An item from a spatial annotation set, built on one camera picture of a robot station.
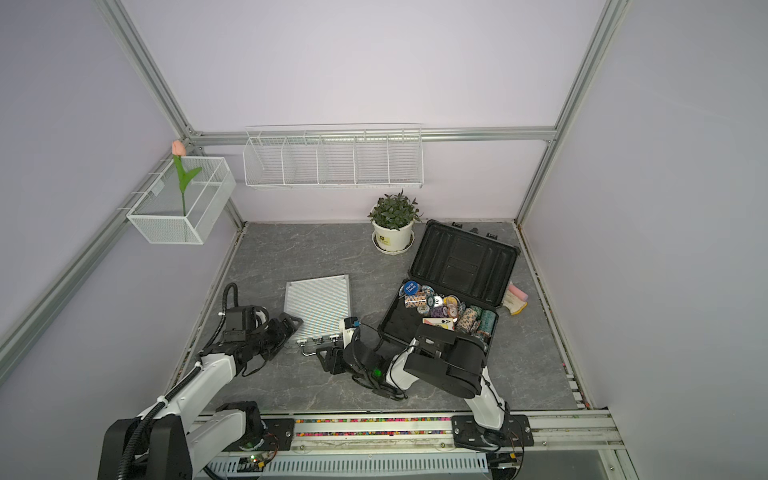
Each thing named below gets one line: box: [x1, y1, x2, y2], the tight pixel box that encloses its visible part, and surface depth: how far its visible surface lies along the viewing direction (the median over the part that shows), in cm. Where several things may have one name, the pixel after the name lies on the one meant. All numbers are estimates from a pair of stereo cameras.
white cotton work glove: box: [502, 290, 528, 316], surface depth 98 cm
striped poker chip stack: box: [404, 293, 427, 309], surface depth 93 cm
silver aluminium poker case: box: [283, 274, 351, 357], surface depth 96 cm
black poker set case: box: [377, 219, 521, 354], surface depth 98 cm
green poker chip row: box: [478, 309, 496, 342], surface depth 88 cm
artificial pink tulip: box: [171, 140, 202, 217], surface depth 87 cm
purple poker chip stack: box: [430, 304, 459, 319], surface depth 91 cm
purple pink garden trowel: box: [508, 284, 529, 301], surface depth 98 cm
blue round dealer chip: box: [404, 280, 419, 296], surface depth 96 cm
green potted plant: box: [367, 189, 424, 231], surface depth 101 cm
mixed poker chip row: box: [456, 303, 481, 336], surface depth 90 cm
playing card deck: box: [422, 317, 455, 331], surface depth 90 cm
